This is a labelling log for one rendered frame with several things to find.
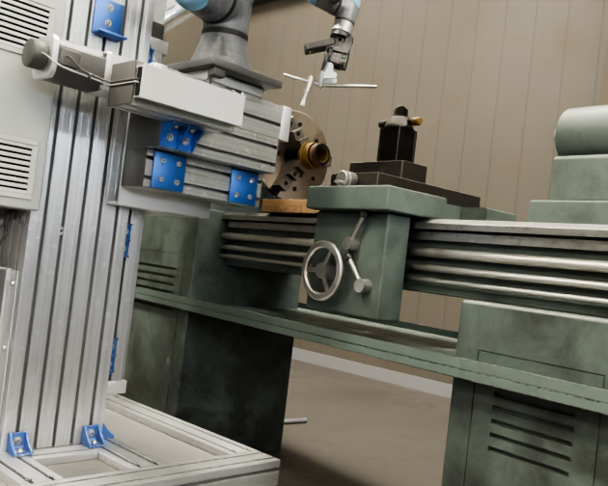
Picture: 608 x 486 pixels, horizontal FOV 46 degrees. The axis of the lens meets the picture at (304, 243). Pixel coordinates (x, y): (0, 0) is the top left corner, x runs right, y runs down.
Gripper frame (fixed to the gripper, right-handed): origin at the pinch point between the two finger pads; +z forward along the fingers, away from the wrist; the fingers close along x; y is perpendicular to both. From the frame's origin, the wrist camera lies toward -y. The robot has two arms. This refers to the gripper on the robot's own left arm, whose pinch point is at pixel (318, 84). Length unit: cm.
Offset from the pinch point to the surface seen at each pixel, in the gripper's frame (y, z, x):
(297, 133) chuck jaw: -0.4, 23.4, -10.8
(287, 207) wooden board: 6, 53, -28
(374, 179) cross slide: 30, 47, -62
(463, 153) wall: 71, -59, 195
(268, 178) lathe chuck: -5.7, 40.5, -8.4
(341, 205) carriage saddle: 24, 56, -63
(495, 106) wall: 81, -88, 179
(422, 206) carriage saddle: 43, 52, -66
